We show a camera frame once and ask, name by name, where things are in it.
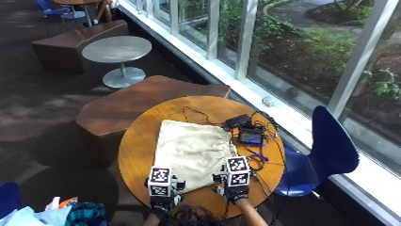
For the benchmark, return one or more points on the dark blue seat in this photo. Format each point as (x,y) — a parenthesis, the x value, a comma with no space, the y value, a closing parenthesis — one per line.
(9,199)

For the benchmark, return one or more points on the teal plaid cloth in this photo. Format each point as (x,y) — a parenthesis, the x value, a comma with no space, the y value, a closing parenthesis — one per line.
(85,213)

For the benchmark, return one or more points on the light blue cloth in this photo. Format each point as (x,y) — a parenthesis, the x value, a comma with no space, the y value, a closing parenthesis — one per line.
(37,217)

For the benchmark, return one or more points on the white and orange plastic bag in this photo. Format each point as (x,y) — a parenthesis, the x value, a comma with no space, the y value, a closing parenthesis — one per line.
(58,203)

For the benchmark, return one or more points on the white marker cube left glove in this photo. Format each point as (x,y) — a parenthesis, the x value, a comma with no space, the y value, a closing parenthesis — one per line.
(159,180)

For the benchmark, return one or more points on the black box device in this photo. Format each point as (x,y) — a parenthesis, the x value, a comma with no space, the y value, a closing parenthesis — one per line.
(237,120)

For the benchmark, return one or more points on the blue chair with metal legs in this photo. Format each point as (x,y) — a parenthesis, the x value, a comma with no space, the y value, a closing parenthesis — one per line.
(52,9)

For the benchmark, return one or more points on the white marker cube right glove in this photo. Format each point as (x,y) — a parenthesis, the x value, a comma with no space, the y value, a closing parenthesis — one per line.
(237,171)

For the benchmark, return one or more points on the round wooden pedestal table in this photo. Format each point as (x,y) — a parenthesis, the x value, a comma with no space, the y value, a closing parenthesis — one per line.
(74,2)

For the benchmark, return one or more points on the white marker cube glove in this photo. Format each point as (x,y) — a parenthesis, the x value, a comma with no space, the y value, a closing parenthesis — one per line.
(159,180)
(237,171)

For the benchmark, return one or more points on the dark blue plastic chair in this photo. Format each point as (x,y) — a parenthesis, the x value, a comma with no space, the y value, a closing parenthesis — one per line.
(333,147)

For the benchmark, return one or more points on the small white window latch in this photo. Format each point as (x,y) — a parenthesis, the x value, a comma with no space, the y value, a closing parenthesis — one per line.
(267,101)

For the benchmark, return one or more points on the device with blue screen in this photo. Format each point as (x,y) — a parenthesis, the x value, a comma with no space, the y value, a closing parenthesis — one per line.
(250,137)

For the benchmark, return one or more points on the person's right hand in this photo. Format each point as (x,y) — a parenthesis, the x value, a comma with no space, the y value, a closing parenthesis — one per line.
(237,193)

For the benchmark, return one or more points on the round grey pedestal table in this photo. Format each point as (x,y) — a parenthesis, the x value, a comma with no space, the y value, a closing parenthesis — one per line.
(115,48)

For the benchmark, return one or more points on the blue pen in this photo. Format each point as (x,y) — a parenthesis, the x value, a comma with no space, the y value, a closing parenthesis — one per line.
(257,154)

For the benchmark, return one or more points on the small brown angular bench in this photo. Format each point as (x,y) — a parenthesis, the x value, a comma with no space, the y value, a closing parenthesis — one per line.
(66,44)

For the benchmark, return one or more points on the person's left hand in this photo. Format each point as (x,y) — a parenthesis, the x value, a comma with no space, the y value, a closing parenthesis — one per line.
(161,203)

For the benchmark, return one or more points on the large brown angular bench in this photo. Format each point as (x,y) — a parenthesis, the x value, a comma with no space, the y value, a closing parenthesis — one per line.
(137,100)

